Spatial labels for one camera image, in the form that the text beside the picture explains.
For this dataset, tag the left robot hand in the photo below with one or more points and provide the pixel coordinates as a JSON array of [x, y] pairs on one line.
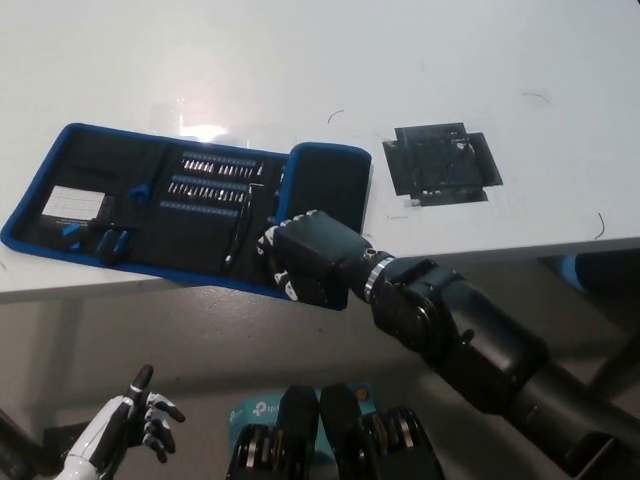
[[112, 425]]

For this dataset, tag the row of steel screwdriver bits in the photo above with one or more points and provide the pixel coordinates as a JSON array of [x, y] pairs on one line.
[[210, 191], [222, 166]]

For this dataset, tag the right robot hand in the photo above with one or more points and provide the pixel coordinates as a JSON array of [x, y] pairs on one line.
[[315, 255]]

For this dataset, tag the blue black tweezers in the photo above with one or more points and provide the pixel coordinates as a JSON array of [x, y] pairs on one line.
[[114, 245]]

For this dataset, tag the teal tp-link box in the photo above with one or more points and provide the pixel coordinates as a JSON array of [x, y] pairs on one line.
[[255, 412]]

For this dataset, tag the blue triangular pick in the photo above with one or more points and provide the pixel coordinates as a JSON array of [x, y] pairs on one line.
[[139, 193]]

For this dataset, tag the white grid card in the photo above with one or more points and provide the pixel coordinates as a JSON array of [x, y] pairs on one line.
[[72, 202]]

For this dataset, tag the thin black bar tool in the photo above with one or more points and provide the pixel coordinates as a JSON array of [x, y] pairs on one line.
[[107, 223]]

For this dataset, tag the black flexible extension shaft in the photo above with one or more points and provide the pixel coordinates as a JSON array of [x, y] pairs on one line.
[[242, 230]]

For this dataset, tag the black blue-edged toolkit roll case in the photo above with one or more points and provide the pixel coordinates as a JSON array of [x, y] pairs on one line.
[[200, 235]]

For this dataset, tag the black floor mat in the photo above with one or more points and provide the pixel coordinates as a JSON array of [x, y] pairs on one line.
[[60, 436]]

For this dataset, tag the small blue plastic tool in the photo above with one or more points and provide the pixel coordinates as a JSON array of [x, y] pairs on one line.
[[72, 239]]

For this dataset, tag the black tape patch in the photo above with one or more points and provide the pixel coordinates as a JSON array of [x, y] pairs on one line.
[[440, 165]]

